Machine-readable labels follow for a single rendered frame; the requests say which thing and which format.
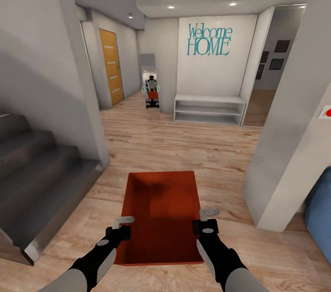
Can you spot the decorative sign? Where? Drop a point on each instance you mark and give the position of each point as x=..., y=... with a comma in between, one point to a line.
x=197, y=41

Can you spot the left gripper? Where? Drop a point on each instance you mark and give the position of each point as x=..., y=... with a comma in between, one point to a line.
x=123, y=233

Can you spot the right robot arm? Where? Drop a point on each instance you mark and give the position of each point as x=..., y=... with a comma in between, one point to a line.
x=223, y=262

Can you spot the standing mirror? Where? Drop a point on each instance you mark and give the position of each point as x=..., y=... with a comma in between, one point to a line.
x=150, y=87

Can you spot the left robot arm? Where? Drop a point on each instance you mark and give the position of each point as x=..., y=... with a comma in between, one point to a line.
x=87, y=272

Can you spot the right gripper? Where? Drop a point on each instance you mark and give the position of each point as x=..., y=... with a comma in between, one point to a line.
x=198, y=224

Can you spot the storage box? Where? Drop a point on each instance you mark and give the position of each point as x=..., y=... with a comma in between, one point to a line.
x=163, y=205

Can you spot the stairs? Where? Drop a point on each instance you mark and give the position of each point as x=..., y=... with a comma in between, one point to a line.
x=41, y=184

